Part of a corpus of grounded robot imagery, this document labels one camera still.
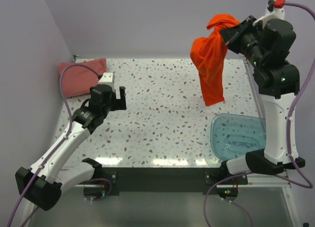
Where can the orange t shirt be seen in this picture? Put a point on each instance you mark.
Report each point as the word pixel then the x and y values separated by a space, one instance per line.
pixel 208 54

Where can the folded pink t shirt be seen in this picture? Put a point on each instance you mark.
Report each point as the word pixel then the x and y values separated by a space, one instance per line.
pixel 77 80

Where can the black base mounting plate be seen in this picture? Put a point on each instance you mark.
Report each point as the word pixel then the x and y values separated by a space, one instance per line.
pixel 159 179

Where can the clear blue plastic bin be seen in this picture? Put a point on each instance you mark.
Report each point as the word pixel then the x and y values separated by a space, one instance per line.
pixel 232 135

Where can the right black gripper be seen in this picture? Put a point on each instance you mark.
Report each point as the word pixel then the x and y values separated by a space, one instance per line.
pixel 231 36

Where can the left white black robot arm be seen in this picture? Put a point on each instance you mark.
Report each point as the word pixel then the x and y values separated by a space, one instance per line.
pixel 40 183

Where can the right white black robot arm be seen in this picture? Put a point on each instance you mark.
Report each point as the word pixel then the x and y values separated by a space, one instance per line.
pixel 266 47

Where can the aluminium frame rail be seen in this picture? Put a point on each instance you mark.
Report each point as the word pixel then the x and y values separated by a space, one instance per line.
pixel 167 125

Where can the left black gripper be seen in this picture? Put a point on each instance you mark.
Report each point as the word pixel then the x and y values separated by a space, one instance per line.
pixel 118 104

